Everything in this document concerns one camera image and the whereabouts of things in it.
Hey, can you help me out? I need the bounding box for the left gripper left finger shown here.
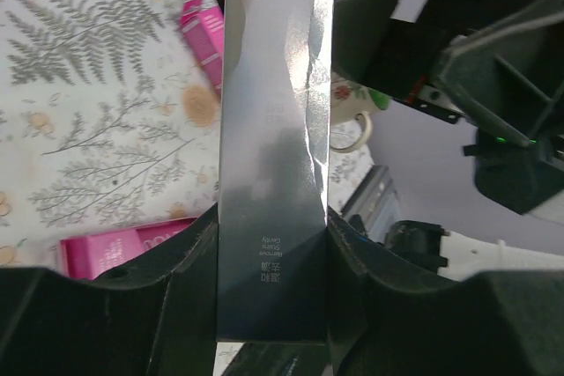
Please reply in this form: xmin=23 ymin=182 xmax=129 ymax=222
xmin=1 ymin=209 xmax=218 ymax=375

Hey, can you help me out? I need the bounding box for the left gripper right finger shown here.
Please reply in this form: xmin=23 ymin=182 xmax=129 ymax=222
xmin=327 ymin=212 xmax=563 ymax=375

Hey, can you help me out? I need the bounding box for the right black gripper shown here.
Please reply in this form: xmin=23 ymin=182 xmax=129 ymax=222
xmin=333 ymin=0 xmax=563 ymax=123

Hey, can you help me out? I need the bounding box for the silver toothpaste box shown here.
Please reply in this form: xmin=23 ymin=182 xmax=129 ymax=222
xmin=217 ymin=0 xmax=334 ymax=343

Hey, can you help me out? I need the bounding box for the pink toothpaste box right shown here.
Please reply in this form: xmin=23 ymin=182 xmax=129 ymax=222
xmin=58 ymin=218 xmax=195 ymax=280

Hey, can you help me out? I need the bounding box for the pink toothpaste box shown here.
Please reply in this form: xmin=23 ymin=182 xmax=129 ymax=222
xmin=180 ymin=0 xmax=224 ymax=97
xmin=58 ymin=218 xmax=195 ymax=280

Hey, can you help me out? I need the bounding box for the green mug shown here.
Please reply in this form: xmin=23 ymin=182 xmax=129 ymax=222
xmin=330 ymin=72 xmax=391 ymax=154

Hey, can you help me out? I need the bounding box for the floral table mat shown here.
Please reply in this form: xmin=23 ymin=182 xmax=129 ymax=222
xmin=1 ymin=0 xmax=330 ymax=375

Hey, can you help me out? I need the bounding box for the pink toothpaste box left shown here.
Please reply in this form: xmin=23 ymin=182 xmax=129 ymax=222
xmin=180 ymin=0 xmax=224 ymax=97

